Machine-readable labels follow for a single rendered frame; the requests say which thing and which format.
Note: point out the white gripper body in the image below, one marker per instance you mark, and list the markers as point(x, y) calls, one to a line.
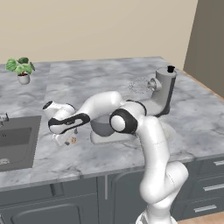
point(60, 139)

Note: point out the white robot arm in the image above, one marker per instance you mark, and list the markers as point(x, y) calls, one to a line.
point(154, 151)

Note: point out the grey mixer bowl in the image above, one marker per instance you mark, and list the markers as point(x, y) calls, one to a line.
point(100, 127)

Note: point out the small brown cube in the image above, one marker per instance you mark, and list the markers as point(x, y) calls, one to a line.
point(74, 140)

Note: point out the grey sink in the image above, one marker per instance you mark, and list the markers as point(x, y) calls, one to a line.
point(16, 143)

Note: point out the metal tap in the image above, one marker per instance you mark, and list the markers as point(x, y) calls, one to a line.
point(4, 118)

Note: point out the grey panel under sink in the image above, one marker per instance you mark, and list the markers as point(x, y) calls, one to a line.
point(29, 194)

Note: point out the grey narrow cupboard panel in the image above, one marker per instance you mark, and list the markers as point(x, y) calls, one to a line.
point(102, 207)

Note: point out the grey arched cupboard door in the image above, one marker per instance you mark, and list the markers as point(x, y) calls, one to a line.
point(46, 214)

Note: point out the green plant in white pot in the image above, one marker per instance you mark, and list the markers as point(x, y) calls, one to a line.
point(21, 70)

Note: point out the grey drawer front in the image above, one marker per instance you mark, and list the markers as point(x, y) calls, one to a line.
point(201, 208)
point(208, 169)
point(201, 189)

